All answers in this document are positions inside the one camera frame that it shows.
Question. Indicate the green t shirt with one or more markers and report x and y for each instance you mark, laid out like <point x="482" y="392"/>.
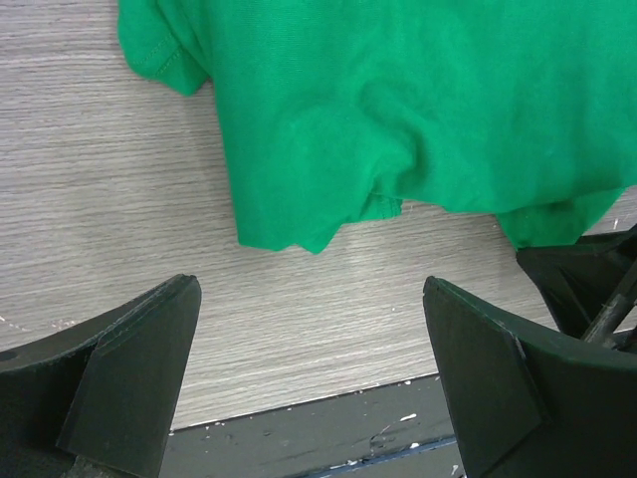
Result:
<point x="334" y="112"/>

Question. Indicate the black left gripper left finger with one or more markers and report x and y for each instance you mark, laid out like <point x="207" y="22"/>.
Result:
<point x="104" y="390"/>

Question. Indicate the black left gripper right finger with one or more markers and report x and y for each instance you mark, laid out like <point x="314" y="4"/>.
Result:
<point x="528" y="401"/>

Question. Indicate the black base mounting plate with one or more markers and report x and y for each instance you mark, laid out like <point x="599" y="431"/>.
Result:
<point x="401" y="429"/>

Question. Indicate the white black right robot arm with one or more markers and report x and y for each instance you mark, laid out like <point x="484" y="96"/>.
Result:
<point x="589" y="287"/>

